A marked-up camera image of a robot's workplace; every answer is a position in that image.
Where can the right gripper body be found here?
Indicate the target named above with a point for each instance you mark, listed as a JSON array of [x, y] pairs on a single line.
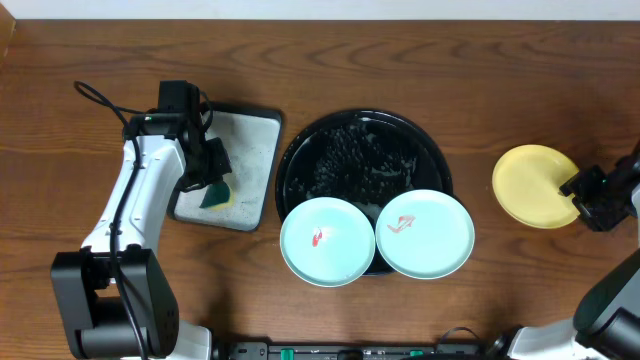
[[603, 199]]

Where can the green yellow sponge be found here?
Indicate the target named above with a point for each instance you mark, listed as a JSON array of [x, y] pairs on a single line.
[[217, 195]]

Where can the light green plate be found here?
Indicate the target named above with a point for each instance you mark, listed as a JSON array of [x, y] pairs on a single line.
[[425, 234], [327, 242]]

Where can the black round tray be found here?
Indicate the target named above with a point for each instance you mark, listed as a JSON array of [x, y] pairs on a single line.
[[365, 157]]

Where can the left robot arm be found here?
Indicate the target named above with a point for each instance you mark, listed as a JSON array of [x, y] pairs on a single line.
[[113, 297]]

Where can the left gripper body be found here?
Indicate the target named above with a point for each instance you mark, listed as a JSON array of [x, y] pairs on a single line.
[[213, 163]]

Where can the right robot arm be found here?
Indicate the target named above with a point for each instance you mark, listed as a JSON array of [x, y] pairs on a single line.
[[606, 322]]

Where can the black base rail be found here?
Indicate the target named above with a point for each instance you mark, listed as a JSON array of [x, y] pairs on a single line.
[[265, 349]]

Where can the yellow plate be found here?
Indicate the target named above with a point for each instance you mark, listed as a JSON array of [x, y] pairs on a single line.
[[526, 182]]

